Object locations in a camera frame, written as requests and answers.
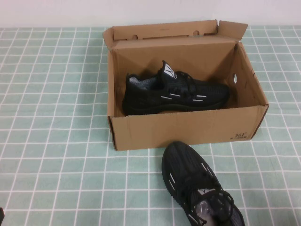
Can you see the black sneaker with white stripes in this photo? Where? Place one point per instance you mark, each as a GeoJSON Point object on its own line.
{"type": "Point", "coordinates": [183, 162]}

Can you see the brown cardboard shoe box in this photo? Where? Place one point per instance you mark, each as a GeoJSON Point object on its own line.
{"type": "Point", "coordinates": [176, 131]}

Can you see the black sneaker with upright tongue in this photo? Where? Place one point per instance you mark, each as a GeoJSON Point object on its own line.
{"type": "Point", "coordinates": [145, 101]}

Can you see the green checkered tablecloth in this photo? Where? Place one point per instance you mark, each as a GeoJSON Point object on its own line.
{"type": "Point", "coordinates": [47, 117]}

